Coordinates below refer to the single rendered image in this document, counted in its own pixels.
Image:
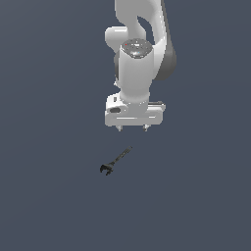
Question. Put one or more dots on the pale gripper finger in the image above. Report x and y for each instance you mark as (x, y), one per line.
(119, 128)
(146, 127)

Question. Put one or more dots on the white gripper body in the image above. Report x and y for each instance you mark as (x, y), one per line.
(130, 114)

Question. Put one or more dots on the small black wrench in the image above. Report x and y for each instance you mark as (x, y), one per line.
(112, 163)

